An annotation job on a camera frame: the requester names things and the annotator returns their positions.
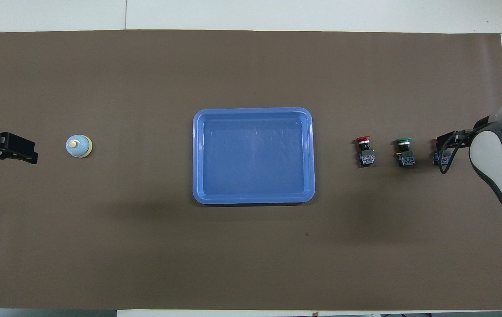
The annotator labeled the red push button switch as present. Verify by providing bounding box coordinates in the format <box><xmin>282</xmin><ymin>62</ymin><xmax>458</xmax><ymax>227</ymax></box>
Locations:
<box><xmin>355</xmin><ymin>136</ymin><xmax>376</xmax><ymax>167</ymax></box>

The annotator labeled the blue plastic tray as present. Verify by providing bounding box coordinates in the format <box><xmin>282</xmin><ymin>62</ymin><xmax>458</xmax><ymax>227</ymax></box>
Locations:
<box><xmin>192</xmin><ymin>107</ymin><xmax>316</xmax><ymax>206</ymax></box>

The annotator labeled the green push button switch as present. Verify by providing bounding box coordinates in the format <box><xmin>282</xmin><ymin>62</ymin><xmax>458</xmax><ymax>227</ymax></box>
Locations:
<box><xmin>395</xmin><ymin>137</ymin><xmax>416</xmax><ymax>168</ymax></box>

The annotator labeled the brown table mat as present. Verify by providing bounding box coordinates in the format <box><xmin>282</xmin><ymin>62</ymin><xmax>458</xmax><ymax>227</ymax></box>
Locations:
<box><xmin>0</xmin><ymin>29</ymin><xmax>502</xmax><ymax>311</ymax></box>

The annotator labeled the yellow push button switch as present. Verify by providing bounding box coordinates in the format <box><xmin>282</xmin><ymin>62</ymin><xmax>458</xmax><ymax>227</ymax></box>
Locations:
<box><xmin>432</xmin><ymin>139</ymin><xmax>450</xmax><ymax>166</ymax></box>

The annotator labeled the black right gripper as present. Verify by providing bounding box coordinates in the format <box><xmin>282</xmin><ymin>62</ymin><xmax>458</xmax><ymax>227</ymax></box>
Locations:
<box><xmin>436</xmin><ymin>128</ymin><xmax>476</xmax><ymax>150</ymax></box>

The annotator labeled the light blue call bell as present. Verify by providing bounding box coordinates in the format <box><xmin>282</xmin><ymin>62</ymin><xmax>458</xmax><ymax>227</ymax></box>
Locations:
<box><xmin>66</xmin><ymin>134</ymin><xmax>93</xmax><ymax>159</ymax></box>

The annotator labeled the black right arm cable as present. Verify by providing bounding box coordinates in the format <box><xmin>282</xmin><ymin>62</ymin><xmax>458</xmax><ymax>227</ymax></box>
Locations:
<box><xmin>439</xmin><ymin>125</ymin><xmax>476</xmax><ymax>175</ymax></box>

